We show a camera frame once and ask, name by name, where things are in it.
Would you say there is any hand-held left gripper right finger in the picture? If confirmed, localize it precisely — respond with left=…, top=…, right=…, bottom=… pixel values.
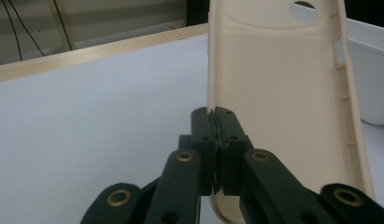
left=214, top=106, right=255, bottom=197

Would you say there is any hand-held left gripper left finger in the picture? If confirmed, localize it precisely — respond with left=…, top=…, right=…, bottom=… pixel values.
left=178, top=106, right=220, bottom=197

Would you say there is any beige phone case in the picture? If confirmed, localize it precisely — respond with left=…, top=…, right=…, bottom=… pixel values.
left=206, top=0, right=377, bottom=224

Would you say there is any white plastic storage bin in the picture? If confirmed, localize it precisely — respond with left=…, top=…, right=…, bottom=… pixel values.
left=289, top=1, right=384, bottom=126

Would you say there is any light wooden table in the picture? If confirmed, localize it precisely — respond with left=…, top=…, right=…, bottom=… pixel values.
left=0, top=22, right=210, bottom=84

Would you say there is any black hanging cable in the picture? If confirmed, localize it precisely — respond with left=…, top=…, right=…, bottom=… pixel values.
left=1, top=0, right=24, bottom=62
left=7, top=0, right=47, bottom=58

